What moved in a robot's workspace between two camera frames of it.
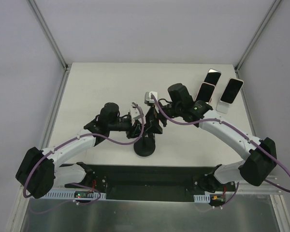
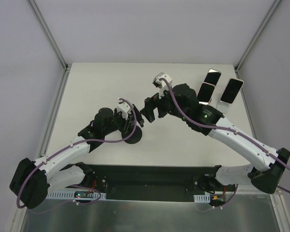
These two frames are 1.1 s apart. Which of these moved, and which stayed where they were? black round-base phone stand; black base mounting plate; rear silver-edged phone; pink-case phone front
Moved: black round-base phone stand
Stayed: rear silver-edged phone; black base mounting plate; pink-case phone front
